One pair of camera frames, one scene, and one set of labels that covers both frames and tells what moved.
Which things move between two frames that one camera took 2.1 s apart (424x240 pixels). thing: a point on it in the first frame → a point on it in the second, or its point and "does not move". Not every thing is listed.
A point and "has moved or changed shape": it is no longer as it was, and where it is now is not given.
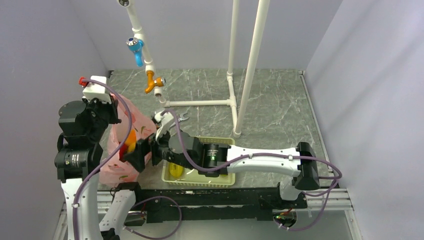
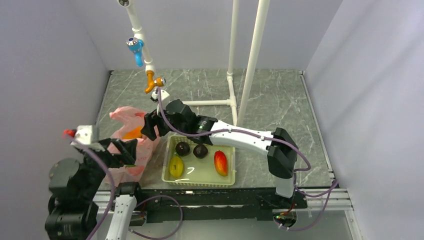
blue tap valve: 136,46 does not move
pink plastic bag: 114,171 has moved or changed shape
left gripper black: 113,107 → 127,154
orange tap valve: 159,81 does not move
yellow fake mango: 175,170 does not move
